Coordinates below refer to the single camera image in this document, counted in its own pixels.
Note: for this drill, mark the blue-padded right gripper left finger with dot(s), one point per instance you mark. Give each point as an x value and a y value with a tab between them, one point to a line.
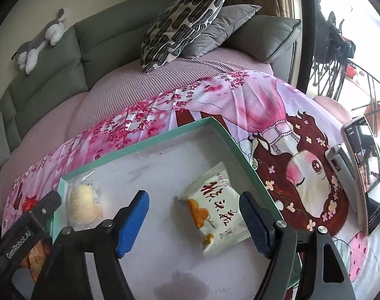
64	274

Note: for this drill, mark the metal balcony railing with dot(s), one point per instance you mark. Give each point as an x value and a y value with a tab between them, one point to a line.
345	74

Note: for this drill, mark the white Chinese-text snack packet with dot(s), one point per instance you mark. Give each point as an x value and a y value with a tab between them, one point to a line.
214	207

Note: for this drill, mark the plain grey pillow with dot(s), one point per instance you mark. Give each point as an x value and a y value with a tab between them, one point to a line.
229	19

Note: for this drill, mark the pink ribbed sofa cover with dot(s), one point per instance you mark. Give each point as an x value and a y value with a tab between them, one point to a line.
123	87

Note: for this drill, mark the smartphone on stand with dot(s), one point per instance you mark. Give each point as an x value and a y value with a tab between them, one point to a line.
364	154

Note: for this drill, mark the shallow teal-rimmed white tray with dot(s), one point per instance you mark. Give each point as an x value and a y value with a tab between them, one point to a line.
166	261

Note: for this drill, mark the grey white plush toy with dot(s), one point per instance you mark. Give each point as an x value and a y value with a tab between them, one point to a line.
27	54

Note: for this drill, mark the black white patterned pillow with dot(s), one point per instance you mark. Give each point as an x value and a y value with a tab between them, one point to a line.
174	29

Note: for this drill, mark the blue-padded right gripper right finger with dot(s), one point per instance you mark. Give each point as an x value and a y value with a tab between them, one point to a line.
322	275

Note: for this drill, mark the pink anime print blanket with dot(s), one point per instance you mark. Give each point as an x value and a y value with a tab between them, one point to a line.
281	132

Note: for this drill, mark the grey green sofa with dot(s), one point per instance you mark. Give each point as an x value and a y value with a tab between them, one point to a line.
110	39

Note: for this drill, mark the clear-wrapped white round bun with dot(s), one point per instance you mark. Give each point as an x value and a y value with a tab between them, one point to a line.
83	201

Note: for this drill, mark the red white snack packet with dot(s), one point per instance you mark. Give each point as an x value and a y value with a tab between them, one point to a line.
36	258

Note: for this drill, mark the grey phone stand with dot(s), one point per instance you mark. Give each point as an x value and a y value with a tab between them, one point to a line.
339	160

